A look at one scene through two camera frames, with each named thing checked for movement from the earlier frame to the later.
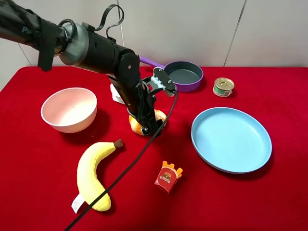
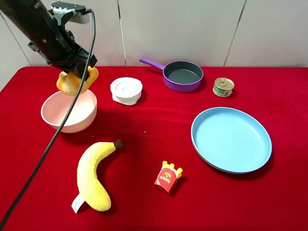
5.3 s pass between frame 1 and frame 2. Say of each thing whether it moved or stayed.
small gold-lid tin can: stayed
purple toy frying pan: stayed
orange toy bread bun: moved
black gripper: moved
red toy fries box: stayed
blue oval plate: stayed
